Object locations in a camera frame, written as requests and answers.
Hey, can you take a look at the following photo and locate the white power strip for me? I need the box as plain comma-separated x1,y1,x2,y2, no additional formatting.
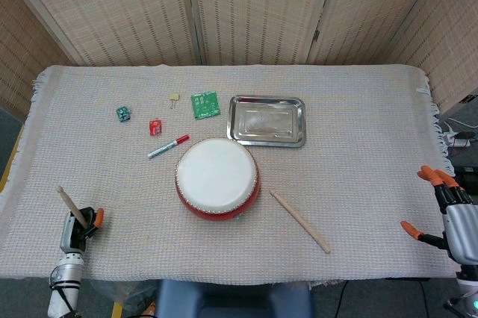
446,125,472,149

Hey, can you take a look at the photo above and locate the black box device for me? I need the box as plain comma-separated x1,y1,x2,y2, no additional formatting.
453,166,478,196

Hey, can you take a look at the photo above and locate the black floor cable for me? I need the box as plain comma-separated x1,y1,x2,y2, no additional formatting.
334,279,349,318
420,280,431,318

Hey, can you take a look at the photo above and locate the large green circuit board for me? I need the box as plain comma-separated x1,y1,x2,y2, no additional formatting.
190,90,223,121

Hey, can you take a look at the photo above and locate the clear plastic bag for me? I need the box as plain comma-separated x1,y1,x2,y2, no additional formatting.
89,279,158,315

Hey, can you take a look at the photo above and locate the wooden drumstick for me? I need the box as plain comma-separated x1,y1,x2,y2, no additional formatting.
57,185,90,229
270,190,332,255

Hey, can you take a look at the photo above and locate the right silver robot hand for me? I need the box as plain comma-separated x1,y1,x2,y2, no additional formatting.
400,165,478,265

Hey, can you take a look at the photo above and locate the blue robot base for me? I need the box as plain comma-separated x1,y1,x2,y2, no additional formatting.
155,279,314,318

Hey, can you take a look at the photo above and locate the small green electronic module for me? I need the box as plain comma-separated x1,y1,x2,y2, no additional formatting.
115,105,133,123

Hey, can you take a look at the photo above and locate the stainless steel tray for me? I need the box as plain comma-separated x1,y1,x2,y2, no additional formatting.
226,95,307,149

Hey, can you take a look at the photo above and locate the beige woven tablecloth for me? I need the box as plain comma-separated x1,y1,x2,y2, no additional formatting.
0,63,472,289

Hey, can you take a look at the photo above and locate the red capped marker pen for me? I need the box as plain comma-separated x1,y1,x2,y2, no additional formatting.
147,134,190,160

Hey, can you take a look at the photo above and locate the small red drum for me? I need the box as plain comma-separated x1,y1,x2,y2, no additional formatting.
175,137,261,222

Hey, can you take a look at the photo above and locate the woven folding screen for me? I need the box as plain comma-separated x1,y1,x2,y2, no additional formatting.
0,0,478,119

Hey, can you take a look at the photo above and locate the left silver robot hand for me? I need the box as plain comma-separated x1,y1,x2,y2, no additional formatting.
59,207,105,254

